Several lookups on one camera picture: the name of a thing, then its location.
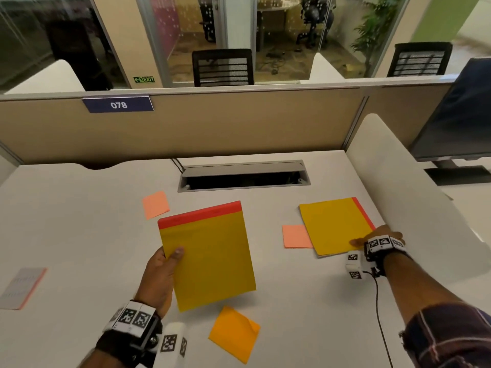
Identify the person's right hand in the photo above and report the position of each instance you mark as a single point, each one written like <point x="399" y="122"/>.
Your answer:
<point x="383" y="230"/>

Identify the person's left hand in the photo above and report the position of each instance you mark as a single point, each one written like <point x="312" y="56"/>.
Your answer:
<point x="157" y="279"/>

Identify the yellow notepad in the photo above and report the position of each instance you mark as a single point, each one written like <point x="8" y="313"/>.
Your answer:
<point x="215" y="260"/>
<point x="333" y="226"/>

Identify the pink sticky note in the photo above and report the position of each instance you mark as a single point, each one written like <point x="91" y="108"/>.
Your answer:
<point x="296" y="236"/>
<point x="155" y="205"/>

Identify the orange sticky note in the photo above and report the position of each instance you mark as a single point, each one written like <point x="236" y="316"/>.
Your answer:
<point x="232" y="333"/>

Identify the white lined sticky note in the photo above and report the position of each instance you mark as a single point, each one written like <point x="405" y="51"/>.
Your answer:
<point x="21" y="287"/>

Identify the person's right forearm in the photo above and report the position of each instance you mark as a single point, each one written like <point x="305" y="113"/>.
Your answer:
<point x="422" y="287"/>

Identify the person's left forearm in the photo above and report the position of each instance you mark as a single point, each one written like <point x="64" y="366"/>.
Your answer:
<point x="96" y="362"/>

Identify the white desk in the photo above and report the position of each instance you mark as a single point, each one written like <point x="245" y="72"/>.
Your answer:
<point x="96" y="226"/>
<point x="472" y="210"/>

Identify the blue desk number plate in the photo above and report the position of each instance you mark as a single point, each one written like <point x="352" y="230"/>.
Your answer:
<point x="118" y="104"/>

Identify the right marker wristband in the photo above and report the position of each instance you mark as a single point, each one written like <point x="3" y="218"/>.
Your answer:
<point x="383" y="243"/>

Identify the marker wristband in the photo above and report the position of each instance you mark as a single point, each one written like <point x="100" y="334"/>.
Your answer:
<point x="383" y="243"/>
<point x="134" y="316"/>

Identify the white side divider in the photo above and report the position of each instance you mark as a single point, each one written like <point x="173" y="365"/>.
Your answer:
<point x="50" y="80"/>
<point x="402" y="195"/>
<point x="322" y="70"/>

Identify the left marker wristband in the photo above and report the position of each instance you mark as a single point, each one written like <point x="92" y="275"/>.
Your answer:
<point x="134" y="316"/>

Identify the beige partition panel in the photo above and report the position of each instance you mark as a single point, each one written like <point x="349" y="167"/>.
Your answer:
<point x="211" y="126"/>
<point x="399" y="111"/>

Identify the black computer monitor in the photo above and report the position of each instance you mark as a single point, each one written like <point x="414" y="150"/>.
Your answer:
<point x="460" y="114"/>

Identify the black mesh office chair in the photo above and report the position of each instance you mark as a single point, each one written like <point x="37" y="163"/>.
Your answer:
<point x="420" y="46"/>
<point x="222" y="53"/>

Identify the green potted plant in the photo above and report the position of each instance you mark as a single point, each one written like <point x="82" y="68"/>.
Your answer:
<point x="376" y="30"/>

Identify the green exit sign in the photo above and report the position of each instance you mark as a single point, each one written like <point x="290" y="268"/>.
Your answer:
<point x="144" y="79"/>

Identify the black swivel office chair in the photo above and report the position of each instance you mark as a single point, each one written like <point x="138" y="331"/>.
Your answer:
<point x="316" y="15"/>
<point x="76" y="53"/>
<point x="208" y="19"/>

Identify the round meeting table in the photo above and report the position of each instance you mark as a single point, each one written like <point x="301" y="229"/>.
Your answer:
<point x="276" y="7"/>

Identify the white glass room door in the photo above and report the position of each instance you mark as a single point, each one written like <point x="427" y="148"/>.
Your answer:
<point x="239" y="19"/>

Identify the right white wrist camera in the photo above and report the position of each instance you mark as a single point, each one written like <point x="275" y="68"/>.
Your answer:
<point x="353" y="260"/>

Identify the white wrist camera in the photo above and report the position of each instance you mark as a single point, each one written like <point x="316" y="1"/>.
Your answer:
<point x="168" y="343"/>
<point x="353" y="260"/>

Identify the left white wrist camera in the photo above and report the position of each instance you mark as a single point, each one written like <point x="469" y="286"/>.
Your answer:
<point x="168" y="343"/>

